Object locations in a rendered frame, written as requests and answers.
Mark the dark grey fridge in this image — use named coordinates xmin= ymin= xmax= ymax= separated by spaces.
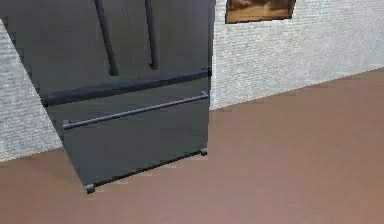
xmin=0 ymin=0 xmax=217 ymax=195

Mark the grey horizontal fridge handle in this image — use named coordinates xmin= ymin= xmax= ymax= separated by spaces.
xmin=62 ymin=90 xmax=209 ymax=131

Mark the black vertical fridge handle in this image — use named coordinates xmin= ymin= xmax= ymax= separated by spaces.
xmin=144 ymin=0 xmax=160 ymax=71
xmin=93 ymin=0 xmax=120 ymax=77

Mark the brown framed wall picture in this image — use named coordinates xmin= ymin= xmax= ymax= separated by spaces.
xmin=225 ymin=0 xmax=297 ymax=25

